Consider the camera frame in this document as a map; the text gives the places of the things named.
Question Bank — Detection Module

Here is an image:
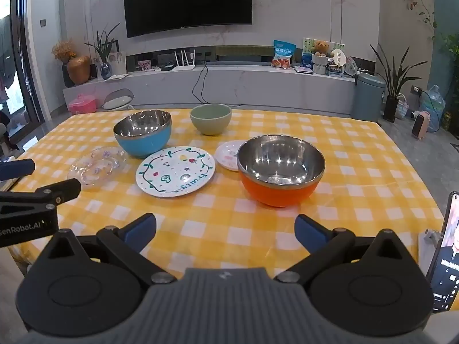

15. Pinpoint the pink box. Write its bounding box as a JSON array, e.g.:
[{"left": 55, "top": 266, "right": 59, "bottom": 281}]
[{"left": 68, "top": 94, "right": 97, "bottom": 115}]

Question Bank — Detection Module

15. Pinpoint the bushy green plant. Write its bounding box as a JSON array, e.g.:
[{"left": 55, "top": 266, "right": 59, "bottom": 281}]
[{"left": 439, "top": 32, "right": 459, "bottom": 76}]

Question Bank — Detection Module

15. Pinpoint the black cable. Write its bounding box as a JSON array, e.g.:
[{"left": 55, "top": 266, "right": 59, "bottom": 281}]
[{"left": 192, "top": 61, "right": 244, "bottom": 107}]

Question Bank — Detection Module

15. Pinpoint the dried flower bouquet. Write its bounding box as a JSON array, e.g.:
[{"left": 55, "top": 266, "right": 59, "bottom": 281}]
[{"left": 52, "top": 39, "right": 77, "bottom": 88}]

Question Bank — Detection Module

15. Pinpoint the potted plant in black pot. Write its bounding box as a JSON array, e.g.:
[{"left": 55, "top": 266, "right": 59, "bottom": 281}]
[{"left": 370, "top": 43, "right": 424, "bottom": 122}]

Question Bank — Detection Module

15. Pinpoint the pink space heater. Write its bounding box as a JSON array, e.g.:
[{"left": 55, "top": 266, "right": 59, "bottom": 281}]
[{"left": 411, "top": 111, "right": 431, "bottom": 140}]

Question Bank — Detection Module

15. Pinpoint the white router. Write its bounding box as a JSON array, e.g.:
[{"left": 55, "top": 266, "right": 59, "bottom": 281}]
[{"left": 174, "top": 49, "right": 196, "bottom": 71}]

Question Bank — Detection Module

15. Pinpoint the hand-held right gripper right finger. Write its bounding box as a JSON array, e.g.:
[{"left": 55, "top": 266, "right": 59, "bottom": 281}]
[{"left": 274, "top": 214, "right": 419, "bottom": 288}]

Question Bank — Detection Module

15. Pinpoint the smartphone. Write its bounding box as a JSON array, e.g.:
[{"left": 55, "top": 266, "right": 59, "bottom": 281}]
[{"left": 427, "top": 191, "right": 459, "bottom": 312}]

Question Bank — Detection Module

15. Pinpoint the green printed box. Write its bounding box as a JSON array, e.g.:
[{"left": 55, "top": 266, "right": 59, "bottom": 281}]
[{"left": 302, "top": 38, "right": 345, "bottom": 69}]

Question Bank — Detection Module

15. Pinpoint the blue steel bowl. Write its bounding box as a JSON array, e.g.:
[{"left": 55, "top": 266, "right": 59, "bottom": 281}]
[{"left": 113, "top": 110, "right": 172, "bottom": 159}]

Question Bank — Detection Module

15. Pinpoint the brown teddy bear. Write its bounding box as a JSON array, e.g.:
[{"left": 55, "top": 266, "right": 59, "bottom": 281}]
[{"left": 311, "top": 40, "right": 331, "bottom": 58}]

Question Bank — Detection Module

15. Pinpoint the grey white oval appliance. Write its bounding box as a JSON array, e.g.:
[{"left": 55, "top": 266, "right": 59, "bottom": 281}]
[{"left": 102, "top": 88, "right": 135, "bottom": 111}]

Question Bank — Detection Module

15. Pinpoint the green ceramic bowl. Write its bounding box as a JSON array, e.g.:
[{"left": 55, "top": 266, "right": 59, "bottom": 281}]
[{"left": 190, "top": 104, "right": 232, "bottom": 136}]

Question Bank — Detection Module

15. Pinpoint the orange steel bowl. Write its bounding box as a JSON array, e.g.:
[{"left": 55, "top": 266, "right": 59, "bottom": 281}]
[{"left": 237, "top": 135, "right": 326, "bottom": 208}]

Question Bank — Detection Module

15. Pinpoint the white hand fan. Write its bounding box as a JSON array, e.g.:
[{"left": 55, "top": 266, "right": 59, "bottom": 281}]
[{"left": 329, "top": 48, "right": 348, "bottom": 70}]

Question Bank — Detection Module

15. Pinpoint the black wall television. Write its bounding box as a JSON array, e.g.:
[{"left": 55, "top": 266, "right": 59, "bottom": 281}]
[{"left": 122, "top": 0, "right": 253, "bottom": 38}]

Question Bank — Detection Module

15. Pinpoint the blue-grey trash bin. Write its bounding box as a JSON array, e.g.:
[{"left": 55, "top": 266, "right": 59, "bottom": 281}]
[{"left": 351, "top": 73, "right": 387, "bottom": 122}]

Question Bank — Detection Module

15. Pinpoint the grey wrapped bouquet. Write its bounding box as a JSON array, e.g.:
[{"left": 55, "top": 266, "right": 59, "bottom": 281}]
[{"left": 312, "top": 54, "right": 332, "bottom": 75}]

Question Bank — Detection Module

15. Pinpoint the white painted plate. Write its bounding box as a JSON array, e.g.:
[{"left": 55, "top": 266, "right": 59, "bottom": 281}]
[{"left": 135, "top": 146, "right": 216, "bottom": 198}]

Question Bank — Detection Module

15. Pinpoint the yellow checked tablecloth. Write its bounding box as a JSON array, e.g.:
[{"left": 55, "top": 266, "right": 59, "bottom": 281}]
[{"left": 9, "top": 108, "right": 445, "bottom": 276}]

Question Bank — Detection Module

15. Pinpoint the woven basket bag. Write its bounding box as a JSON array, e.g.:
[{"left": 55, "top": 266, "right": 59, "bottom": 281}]
[{"left": 394, "top": 94, "right": 410, "bottom": 120}]

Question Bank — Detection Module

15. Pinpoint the blue plastic bag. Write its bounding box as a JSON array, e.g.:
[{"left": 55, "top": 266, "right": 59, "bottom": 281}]
[{"left": 419, "top": 85, "right": 446, "bottom": 132}]

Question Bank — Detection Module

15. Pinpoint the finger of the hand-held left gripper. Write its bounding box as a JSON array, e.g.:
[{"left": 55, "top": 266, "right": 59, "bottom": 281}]
[
  {"left": 0, "top": 178, "right": 81, "bottom": 220},
  {"left": 0, "top": 159, "right": 36, "bottom": 182}
]

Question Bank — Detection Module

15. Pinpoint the white phone stand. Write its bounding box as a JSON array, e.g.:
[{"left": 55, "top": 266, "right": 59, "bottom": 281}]
[{"left": 418, "top": 228, "right": 440, "bottom": 287}]

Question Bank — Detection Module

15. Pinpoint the clear glass cartoon plate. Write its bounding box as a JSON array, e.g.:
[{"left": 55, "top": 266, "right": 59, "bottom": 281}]
[{"left": 67, "top": 146, "right": 127, "bottom": 189}]

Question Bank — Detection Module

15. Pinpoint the gold vase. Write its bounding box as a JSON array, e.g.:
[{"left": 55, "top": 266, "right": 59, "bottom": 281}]
[{"left": 67, "top": 55, "right": 91, "bottom": 86}]

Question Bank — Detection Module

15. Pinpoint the white photo frame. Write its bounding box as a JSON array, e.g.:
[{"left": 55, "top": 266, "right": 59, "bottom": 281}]
[{"left": 108, "top": 51, "right": 126, "bottom": 76}]

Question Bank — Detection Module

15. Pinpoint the plant in blue glass vase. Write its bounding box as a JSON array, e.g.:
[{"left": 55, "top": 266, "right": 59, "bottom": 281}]
[{"left": 85, "top": 22, "right": 120, "bottom": 80}]

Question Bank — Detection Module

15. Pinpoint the small white pink plate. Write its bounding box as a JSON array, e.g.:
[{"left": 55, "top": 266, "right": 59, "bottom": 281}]
[{"left": 215, "top": 140, "right": 248, "bottom": 172}]

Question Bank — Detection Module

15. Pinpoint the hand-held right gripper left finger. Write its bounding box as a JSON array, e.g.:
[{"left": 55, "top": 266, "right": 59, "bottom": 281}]
[{"left": 35, "top": 212, "right": 178, "bottom": 288}]

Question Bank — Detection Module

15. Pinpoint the blue snack bag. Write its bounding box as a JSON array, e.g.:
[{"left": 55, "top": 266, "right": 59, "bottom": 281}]
[{"left": 271, "top": 40, "right": 297, "bottom": 69}]

